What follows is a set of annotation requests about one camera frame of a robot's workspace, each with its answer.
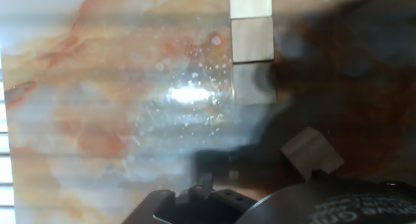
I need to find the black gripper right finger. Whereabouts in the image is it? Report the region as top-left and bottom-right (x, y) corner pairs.
(311, 169), (332, 182)

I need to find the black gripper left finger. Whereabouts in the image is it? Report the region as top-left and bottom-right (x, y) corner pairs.
(122, 173), (258, 224)

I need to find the small wooden cube block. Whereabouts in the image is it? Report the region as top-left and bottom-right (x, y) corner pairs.
(280, 126), (345, 181)
(228, 0), (273, 19)
(230, 16), (275, 64)
(231, 61), (278, 106)

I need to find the orange marble pattern sheet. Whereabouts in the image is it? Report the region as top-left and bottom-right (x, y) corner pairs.
(1, 0), (416, 224)

